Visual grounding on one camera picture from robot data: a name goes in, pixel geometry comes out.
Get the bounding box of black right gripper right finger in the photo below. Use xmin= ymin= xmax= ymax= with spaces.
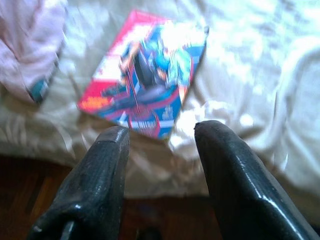
xmin=194 ymin=120 xmax=320 ymax=240

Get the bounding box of colourful comic book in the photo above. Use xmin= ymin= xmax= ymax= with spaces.
xmin=76 ymin=8 xmax=210 ymax=140

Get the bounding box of pink cartoon print blanket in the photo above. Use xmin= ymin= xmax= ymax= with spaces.
xmin=0 ymin=0 xmax=68 ymax=105

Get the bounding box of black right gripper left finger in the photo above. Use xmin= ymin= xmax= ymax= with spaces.
xmin=26 ymin=125 xmax=131 ymax=240

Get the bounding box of beige floral bed sheet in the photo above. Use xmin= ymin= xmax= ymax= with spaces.
xmin=0 ymin=0 xmax=320 ymax=226

